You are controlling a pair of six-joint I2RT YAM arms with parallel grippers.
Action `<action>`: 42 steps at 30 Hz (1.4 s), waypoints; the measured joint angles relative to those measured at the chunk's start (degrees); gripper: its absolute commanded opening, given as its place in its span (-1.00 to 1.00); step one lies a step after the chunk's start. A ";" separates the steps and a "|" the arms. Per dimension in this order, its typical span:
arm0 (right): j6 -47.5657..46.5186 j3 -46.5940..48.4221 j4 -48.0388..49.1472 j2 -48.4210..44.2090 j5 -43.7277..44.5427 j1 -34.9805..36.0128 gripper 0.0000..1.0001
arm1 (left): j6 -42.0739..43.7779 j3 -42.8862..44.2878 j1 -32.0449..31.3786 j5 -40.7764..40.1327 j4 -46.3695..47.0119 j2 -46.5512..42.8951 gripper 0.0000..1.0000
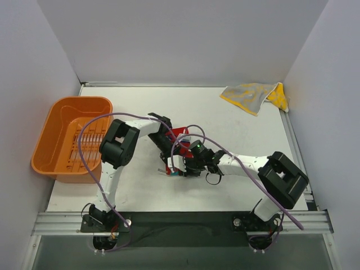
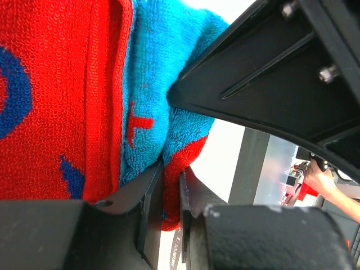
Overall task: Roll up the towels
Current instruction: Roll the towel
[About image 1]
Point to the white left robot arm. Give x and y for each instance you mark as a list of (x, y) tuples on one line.
[(117, 149)]

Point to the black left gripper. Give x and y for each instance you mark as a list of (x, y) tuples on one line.
[(167, 153)]

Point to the orange plastic basket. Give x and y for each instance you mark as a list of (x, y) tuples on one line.
[(68, 146)]

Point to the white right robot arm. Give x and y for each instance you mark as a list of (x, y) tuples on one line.
[(281, 181)]

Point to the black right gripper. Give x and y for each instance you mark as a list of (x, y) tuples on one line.
[(187, 169)]

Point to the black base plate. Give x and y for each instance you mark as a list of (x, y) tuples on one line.
[(209, 229)]

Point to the red blue patterned towel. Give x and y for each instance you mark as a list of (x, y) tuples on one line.
[(180, 149)]

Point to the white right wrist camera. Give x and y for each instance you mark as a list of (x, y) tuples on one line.
[(176, 163)]

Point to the grey yellow towel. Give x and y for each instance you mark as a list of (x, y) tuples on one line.
[(250, 97)]

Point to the aluminium front rail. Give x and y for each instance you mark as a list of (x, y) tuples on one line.
[(76, 223)]

